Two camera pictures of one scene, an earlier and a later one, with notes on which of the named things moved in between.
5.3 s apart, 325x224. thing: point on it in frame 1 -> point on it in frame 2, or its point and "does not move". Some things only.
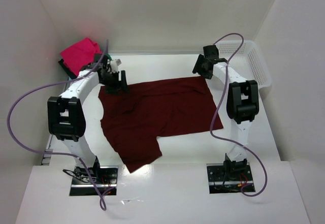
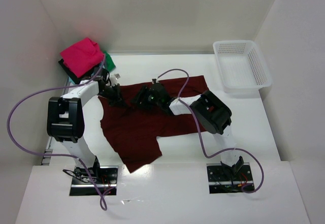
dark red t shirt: (133, 122) does not move
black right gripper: (201, 66) -> (143, 96)
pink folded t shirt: (81, 54) does not move
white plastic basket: (244, 57) does not move
